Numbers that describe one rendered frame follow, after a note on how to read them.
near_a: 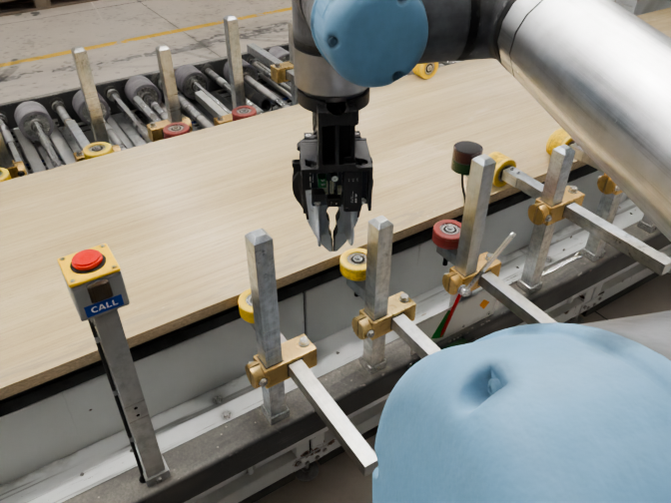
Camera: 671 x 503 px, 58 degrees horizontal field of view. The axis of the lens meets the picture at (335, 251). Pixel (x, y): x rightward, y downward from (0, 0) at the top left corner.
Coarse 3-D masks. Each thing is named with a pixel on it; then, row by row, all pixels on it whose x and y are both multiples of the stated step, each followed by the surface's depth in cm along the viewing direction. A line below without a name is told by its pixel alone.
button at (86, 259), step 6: (78, 252) 85; (84, 252) 85; (90, 252) 85; (96, 252) 85; (72, 258) 84; (78, 258) 84; (84, 258) 84; (90, 258) 84; (96, 258) 84; (102, 258) 85; (78, 264) 83; (84, 264) 83; (90, 264) 83; (96, 264) 84
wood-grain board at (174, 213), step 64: (256, 128) 188; (384, 128) 188; (448, 128) 188; (512, 128) 188; (0, 192) 159; (64, 192) 159; (128, 192) 159; (192, 192) 159; (256, 192) 159; (384, 192) 159; (448, 192) 159; (512, 192) 163; (0, 256) 137; (128, 256) 137; (192, 256) 137; (320, 256) 137; (0, 320) 121; (64, 320) 121; (128, 320) 121; (192, 320) 124; (0, 384) 109
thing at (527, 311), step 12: (444, 252) 147; (456, 252) 145; (480, 276) 139; (492, 276) 138; (492, 288) 136; (504, 288) 135; (504, 300) 134; (516, 300) 132; (528, 300) 132; (516, 312) 132; (528, 312) 129; (540, 312) 129
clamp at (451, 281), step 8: (480, 256) 142; (480, 264) 140; (496, 264) 140; (456, 272) 138; (472, 272) 138; (496, 272) 142; (448, 280) 138; (456, 280) 136; (464, 280) 136; (448, 288) 139; (456, 288) 136; (472, 288) 140
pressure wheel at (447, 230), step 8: (440, 224) 146; (448, 224) 147; (456, 224) 146; (432, 232) 146; (440, 232) 144; (448, 232) 145; (456, 232) 144; (432, 240) 146; (440, 240) 143; (448, 240) 142; (456, 240) 142; (448, 248) 144; (456, 248) 144
